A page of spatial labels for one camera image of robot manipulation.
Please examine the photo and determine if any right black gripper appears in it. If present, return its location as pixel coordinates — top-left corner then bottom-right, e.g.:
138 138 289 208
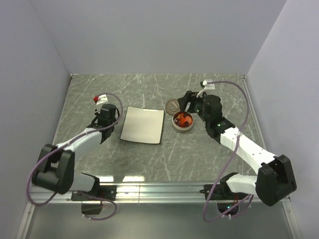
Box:
177 91 210 124

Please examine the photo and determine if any orange chicken leg piece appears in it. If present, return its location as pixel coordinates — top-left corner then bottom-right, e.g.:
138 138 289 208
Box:
174 113 184 127

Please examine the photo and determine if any round metal lunch tin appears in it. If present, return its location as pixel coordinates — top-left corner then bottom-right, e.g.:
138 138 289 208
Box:
171 112 194 133

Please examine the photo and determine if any orange shrimp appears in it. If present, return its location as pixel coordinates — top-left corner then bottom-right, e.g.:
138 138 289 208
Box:
182 116 193 127

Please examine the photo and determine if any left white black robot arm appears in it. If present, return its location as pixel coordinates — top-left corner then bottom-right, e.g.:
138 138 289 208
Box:
30 104 123 194

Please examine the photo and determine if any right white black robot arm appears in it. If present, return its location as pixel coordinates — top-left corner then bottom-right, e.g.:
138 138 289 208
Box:
177 91 297 206

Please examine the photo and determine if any round taupe lid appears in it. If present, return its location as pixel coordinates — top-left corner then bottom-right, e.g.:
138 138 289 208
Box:
165 99 180 116

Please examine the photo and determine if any white square plate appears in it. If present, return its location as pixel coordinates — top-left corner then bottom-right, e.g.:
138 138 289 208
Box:
120 106 164 144

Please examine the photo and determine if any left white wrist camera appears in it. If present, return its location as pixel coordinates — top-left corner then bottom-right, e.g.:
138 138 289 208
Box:
93 94 109 105

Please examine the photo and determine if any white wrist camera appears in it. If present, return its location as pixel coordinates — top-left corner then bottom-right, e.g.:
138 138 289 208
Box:
196 79 215 98
93 94 109 105

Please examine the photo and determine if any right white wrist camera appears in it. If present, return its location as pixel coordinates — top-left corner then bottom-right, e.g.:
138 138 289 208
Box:
196 79 215 98

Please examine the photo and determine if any aluminium front rail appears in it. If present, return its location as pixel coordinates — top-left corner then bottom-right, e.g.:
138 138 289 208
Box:
27 183 291 205

